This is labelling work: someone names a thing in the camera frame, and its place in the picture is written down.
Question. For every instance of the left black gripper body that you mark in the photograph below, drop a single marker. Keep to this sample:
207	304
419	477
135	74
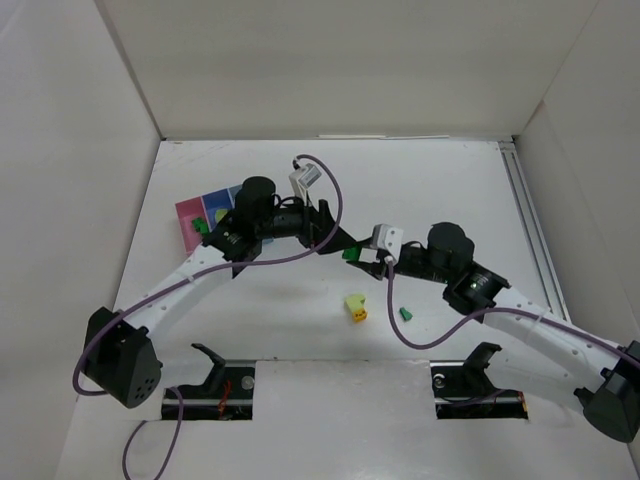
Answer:
314	223

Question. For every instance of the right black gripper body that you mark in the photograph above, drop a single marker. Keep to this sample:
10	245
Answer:
388	265

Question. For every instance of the small green lego piece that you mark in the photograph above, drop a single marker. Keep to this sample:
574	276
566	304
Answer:
405	314

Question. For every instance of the pale green curved lego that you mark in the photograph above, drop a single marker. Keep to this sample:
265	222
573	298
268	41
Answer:
219	214

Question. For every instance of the dark green square lego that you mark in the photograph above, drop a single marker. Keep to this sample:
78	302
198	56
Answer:
200	225

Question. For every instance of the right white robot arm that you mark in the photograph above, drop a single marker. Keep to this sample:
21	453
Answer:
596	378

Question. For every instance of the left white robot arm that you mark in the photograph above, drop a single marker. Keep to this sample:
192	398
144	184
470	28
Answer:
120	348

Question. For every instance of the dark blue drawer bin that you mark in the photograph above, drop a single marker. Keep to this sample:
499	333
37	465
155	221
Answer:
216	200

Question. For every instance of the white strip back edge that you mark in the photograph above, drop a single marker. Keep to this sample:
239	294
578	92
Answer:
379	137

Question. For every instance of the pink drawer bin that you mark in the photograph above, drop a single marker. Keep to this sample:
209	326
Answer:
186	211

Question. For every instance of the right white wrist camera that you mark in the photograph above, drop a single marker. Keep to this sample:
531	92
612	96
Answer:
388	239

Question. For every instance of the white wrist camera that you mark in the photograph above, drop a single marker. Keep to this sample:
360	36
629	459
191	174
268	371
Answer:
302	178
388	239

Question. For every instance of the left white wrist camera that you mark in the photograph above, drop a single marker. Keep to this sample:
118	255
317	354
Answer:
302	178

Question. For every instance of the aluminium rail right edge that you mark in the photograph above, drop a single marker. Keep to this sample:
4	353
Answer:
533	231

